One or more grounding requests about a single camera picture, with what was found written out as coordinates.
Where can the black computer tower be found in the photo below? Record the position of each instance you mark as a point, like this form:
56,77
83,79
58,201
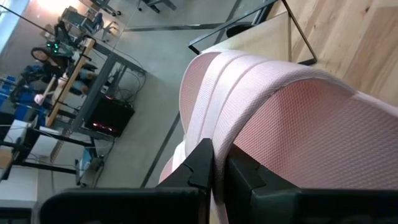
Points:
112,116

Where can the wooden background table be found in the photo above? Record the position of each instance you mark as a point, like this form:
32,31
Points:
66,90

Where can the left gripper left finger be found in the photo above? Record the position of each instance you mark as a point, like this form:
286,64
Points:
140,205

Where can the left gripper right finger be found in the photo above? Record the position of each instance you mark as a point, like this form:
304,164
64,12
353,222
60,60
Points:
295,208

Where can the wooden shelf with black frame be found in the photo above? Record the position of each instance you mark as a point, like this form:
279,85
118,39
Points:
248,37

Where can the black metal desk frame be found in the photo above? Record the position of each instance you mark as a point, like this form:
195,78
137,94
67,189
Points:
31,133

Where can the wooden workbench with metal legs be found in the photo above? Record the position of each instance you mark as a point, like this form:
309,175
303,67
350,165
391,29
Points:
96,87

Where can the person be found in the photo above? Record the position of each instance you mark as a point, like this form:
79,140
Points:
54,67

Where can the blue office chair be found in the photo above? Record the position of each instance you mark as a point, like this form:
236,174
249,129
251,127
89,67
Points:
93,21

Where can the pink foam slide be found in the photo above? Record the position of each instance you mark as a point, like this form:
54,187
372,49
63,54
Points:
280,124

